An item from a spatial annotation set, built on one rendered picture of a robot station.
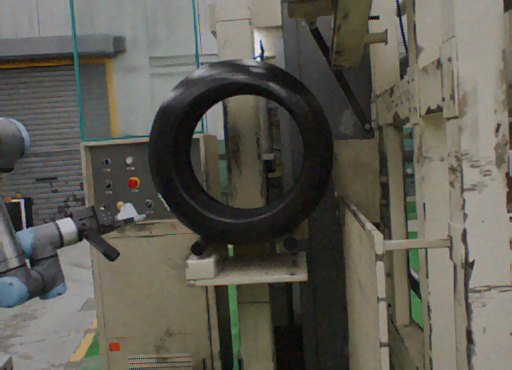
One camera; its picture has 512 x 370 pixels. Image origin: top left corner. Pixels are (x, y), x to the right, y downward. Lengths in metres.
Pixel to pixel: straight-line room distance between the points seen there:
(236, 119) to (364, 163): 0.48
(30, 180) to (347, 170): 9.57
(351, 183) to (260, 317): 0.60
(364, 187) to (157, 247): 0.98
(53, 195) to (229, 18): 9.22
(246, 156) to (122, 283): 0.88
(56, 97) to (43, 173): 1.46
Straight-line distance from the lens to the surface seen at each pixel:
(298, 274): 1.66
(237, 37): 2.03
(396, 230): 1.98
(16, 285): 1.41
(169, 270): 2.44
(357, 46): 1.79
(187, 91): 1.66
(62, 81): 11.05
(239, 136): 1.99
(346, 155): 1.92
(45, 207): 11.09
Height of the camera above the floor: 1.19
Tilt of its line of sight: 4 degrees down
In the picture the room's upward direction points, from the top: 4 degrees counter-clockwise
